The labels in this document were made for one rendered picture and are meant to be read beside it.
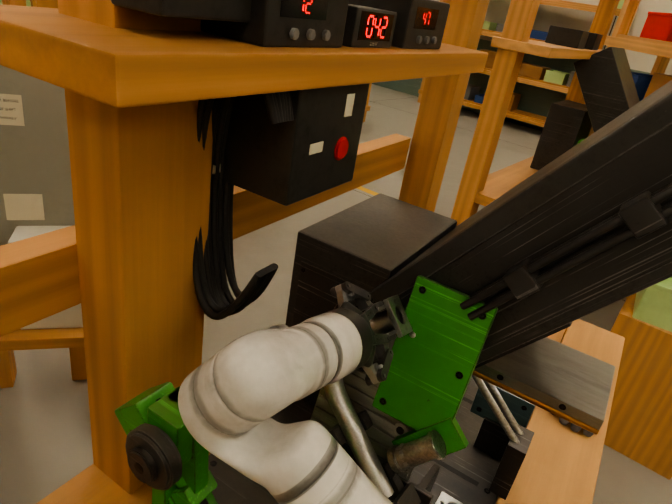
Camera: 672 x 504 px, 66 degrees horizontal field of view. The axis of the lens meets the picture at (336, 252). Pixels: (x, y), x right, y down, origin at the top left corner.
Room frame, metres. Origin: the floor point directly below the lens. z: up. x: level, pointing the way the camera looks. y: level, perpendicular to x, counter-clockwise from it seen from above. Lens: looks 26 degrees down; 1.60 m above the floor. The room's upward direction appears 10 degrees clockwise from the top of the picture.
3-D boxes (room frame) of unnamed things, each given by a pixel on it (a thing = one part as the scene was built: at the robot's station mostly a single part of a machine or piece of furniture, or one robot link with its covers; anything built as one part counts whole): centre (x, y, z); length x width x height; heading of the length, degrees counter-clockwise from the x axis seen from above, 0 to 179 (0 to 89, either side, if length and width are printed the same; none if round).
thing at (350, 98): (0.71, 0.08, 1.42); 0.17 x 0.12 x 0.15; 152
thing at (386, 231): (0.87, -0.08, 1.07); 0.30 x 0.18 x 0.34; 152
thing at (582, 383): (0.73, -0.28, 1.11); 0.39 x 0.16 x 0.03; 62
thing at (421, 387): (0.62, -0.17, 1.17); 0.13 x 0.12 x 0.20; 152
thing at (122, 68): (0.83, 0.08, 1.52); 0.90 x 0.25 x 0.04; 152
